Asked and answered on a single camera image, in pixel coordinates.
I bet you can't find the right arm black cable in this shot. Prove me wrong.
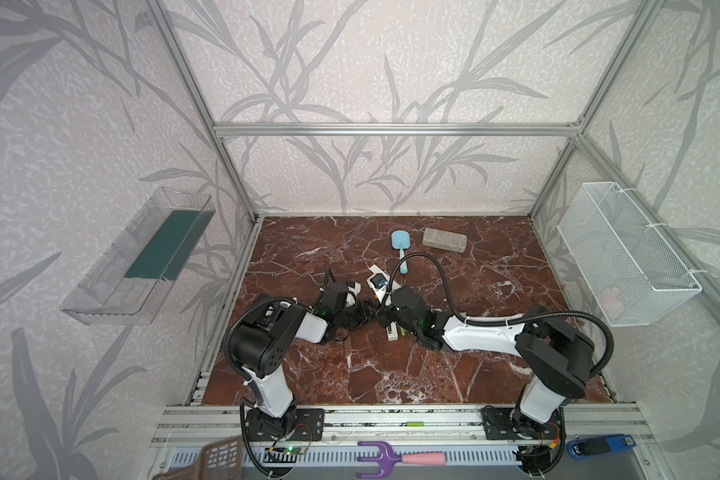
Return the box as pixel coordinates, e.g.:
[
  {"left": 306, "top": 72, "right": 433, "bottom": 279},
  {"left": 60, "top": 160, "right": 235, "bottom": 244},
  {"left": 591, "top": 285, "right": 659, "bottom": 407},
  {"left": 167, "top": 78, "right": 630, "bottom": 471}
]
[{"left": 385, "top": 251, "right": 615, "bottom": 379}]

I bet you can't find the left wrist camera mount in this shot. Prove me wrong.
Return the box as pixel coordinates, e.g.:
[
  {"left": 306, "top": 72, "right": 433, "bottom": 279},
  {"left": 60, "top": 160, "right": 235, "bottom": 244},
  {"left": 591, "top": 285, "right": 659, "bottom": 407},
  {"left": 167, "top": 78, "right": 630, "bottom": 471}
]
[{"left": 345, "top": 281, "right": 362, "bottom": 307}]

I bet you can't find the brown plastic basket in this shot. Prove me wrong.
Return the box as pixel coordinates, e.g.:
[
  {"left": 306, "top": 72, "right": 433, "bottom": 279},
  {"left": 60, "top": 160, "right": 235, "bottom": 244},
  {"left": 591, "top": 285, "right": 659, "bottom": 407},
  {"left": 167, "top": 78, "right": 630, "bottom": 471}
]
[{"left": 155, "top": 436, "right": 244, "bottom": 480}]

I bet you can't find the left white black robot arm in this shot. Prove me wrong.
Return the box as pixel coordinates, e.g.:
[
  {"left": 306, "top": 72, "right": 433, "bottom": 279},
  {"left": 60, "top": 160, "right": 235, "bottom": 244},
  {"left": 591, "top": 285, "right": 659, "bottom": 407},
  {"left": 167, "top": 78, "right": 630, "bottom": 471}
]
[{"left": 222, "top": 281, "right": 376, "bottom": 419}]

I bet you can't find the white wire mesh basket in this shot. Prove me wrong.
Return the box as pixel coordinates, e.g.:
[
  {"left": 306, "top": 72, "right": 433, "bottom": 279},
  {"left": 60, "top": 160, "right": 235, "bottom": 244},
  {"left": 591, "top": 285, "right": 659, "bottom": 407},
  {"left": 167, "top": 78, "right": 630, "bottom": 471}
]
[{"left": 557, "top": 182, "right": 702, "bottom": 327}]

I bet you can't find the purple pink garden fork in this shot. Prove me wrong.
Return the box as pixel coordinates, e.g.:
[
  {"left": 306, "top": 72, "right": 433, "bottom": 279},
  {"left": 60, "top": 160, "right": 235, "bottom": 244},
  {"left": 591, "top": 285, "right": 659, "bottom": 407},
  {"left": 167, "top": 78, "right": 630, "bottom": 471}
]
[{"left": 356, "top": 441, "right": 447, "bottom": 479}]

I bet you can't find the blue black device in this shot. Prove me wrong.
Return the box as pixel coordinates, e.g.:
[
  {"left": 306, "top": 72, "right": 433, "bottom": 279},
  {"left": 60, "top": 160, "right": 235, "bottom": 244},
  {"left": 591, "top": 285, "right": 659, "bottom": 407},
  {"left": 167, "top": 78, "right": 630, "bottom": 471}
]
[{"left": 566, "top": 434, "right": 636, "bottom": 460}]

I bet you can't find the white remote control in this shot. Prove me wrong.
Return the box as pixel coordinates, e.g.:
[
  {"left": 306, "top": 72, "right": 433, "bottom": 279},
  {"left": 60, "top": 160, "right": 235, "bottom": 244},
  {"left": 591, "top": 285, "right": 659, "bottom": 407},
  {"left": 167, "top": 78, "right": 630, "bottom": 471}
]
[{"left": 386, "top": 322, "right": 399, "bottom": 342}]

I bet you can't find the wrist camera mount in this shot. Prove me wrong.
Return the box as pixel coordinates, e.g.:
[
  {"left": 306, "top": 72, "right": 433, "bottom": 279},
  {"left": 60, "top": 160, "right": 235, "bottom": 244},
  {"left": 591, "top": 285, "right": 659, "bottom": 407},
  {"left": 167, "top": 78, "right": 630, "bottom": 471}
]
[
  {"left": 345, "top": 281, "right": 362, "bottom": 307},
  {"left": 367, "top": 272, "right": 389, "bottom": 306}
]

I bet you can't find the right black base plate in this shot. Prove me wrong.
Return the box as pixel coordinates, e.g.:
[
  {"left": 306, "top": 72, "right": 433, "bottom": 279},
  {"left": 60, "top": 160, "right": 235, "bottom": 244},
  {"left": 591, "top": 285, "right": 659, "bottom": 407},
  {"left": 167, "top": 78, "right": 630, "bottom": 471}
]
[{"left": 479, "top": 405, "right": 565, "bottom": 444}]

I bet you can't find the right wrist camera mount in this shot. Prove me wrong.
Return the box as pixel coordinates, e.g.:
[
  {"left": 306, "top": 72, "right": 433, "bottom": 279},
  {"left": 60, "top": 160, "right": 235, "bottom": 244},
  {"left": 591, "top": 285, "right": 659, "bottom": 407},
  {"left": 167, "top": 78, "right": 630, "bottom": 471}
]
[{"left": 367, "top": 272, "right": 389, "bottom": 306}]

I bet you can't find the light blue small spatula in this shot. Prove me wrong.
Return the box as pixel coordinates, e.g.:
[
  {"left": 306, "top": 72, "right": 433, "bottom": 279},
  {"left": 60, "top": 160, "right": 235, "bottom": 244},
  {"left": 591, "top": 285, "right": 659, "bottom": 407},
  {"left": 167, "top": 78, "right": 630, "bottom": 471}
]
[{"left": 391, "top": 230, "right": 411, "bottom": 275}]

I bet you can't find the clear wall shelf green mat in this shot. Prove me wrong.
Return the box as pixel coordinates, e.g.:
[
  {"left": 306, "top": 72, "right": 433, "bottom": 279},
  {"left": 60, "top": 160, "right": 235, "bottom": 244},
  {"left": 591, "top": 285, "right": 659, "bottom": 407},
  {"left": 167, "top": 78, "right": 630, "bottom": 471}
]
[{"left": 60, "top": 187, "right": 216, "bottom": 326}]

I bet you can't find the long white remote cover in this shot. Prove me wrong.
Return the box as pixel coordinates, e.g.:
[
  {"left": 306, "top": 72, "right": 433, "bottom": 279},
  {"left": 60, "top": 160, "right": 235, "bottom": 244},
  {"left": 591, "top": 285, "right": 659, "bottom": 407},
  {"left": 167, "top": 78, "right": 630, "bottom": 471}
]
[{"left": 368, "top": 264, "right": 404, "bottom": 295}]

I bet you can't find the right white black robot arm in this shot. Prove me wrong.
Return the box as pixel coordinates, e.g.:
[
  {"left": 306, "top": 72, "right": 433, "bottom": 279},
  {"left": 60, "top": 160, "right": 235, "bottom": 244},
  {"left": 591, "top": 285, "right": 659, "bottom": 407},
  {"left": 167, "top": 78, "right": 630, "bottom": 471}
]
[{"left": 373, "top": 286, "right": 594, "bottom": 424}]

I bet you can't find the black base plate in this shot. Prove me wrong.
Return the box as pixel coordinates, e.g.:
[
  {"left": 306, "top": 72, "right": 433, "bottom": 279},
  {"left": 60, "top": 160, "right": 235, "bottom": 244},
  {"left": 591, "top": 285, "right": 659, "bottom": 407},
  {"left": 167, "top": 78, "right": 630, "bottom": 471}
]
[
  {"left": 243, "top": 407, "right": 326, "bottom": 442},
  {"left": 479, "top": 405, "right": 565, "bottom": 444}
]

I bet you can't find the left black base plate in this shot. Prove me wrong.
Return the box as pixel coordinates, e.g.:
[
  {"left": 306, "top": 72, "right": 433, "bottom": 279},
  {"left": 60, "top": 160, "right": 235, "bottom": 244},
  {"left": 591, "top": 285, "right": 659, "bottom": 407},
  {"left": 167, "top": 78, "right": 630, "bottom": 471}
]
[{"left": 243, "top": 407, "right": 326, "bottom": 442}]

